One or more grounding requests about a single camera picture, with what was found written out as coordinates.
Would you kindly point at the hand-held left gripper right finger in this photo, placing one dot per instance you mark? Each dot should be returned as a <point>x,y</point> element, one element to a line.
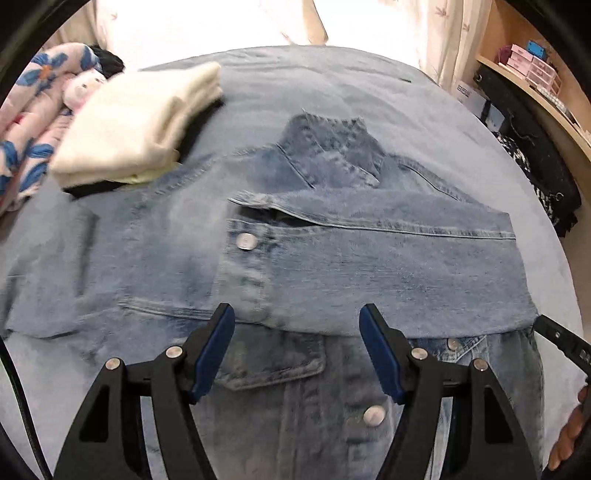
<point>381,353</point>

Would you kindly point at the folded white sweater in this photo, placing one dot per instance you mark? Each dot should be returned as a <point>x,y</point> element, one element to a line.
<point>134,124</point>

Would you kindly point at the wooden shelf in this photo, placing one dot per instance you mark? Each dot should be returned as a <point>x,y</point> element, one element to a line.
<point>558,108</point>

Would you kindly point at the folded pale yellow cloth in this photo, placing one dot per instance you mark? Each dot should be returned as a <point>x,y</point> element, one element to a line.
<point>152,174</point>

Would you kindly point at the blue denim jacket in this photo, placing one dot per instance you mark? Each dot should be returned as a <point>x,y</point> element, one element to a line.
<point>369,258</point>

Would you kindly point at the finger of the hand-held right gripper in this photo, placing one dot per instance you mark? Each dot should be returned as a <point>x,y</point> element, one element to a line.
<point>565,340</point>

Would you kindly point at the pink floral blanket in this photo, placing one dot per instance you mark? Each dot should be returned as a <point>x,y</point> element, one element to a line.
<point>32,134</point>

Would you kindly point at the black cloth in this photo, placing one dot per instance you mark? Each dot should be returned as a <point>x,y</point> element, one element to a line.
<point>108,59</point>

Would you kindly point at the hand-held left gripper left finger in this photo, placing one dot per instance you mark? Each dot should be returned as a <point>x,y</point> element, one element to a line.
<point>213,353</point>

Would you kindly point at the pink white plush toy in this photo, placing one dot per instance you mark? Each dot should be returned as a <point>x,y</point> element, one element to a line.
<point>83,90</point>

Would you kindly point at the cream leaf print curtain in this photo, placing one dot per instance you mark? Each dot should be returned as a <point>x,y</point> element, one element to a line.
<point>443,37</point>
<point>85,23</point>

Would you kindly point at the person's right hand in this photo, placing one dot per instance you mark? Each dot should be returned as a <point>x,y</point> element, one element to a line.
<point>572,431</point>

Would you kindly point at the stack of pink boxes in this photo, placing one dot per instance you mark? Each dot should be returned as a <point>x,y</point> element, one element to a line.
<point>538,69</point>

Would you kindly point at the white printed box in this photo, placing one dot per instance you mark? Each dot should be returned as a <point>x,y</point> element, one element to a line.
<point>465,89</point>

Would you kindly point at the small blue box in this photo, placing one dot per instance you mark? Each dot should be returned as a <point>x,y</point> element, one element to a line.
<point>536,49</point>

